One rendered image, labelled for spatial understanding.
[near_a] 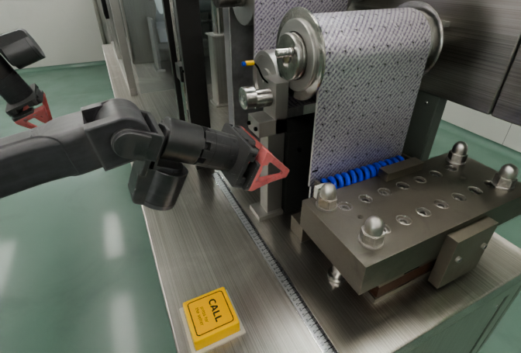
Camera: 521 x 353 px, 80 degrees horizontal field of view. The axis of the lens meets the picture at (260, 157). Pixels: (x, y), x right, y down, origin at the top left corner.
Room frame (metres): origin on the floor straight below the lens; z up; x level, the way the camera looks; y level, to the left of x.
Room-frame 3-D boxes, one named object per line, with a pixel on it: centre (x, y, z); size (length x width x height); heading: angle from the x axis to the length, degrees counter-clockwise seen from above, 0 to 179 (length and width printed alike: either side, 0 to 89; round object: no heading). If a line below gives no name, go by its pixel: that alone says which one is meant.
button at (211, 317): (0.29, 0.08, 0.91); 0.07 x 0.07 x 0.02; 26
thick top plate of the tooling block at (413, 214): (0.44, -0.29, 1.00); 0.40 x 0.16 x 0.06; 116
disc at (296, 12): (0.53, -0.06, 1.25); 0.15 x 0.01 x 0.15; 26
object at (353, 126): (0.53, -0.20, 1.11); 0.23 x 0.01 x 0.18; 116
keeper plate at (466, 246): (0.37, -0.34, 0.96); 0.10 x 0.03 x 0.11; 116
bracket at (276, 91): (0.55, -0.01, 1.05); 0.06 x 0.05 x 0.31; 116
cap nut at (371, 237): (0.33, -0.16, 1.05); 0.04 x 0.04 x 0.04
